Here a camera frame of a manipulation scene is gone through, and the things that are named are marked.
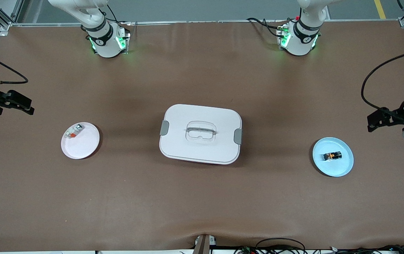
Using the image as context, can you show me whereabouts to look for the white lidded storage box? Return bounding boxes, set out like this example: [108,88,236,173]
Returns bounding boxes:
[159,104,243,165]

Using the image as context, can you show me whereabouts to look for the light blue round plate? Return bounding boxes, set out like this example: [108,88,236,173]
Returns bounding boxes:
[312,137,354,177]

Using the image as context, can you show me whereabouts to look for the pale pink round plate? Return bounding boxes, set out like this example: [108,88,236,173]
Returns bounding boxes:
[61,122,100,160]

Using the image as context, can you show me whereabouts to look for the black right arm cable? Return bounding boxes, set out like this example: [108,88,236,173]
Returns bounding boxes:
[0,46,29,85]

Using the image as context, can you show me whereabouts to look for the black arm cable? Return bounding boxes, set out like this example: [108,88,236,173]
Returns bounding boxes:
[0,46,29,85]
[361,46,404,115]

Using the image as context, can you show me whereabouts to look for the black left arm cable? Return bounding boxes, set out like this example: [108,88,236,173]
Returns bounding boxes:
[361,46,404,115]

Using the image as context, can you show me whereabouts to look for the black right base cable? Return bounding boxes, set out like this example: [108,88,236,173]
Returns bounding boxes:
[98,0,132,27]

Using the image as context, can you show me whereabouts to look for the black base cable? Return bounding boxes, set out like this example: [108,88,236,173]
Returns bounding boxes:
[98,0,132,27]
[246,17,287,37]

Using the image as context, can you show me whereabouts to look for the black cable bundle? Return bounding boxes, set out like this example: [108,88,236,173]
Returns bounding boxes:
[332,244,404,254]

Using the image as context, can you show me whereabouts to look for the black looped cable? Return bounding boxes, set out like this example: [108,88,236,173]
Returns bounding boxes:
[256,238,306,254]

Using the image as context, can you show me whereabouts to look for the black left base cable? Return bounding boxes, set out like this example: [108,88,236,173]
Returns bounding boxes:
[246,17,287,37]

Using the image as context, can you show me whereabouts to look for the aluminium table edge rail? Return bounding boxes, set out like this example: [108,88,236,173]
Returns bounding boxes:
[10,20,402,26]

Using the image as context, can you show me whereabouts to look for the brown post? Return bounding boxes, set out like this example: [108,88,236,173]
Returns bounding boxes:
[192,234,217,254]

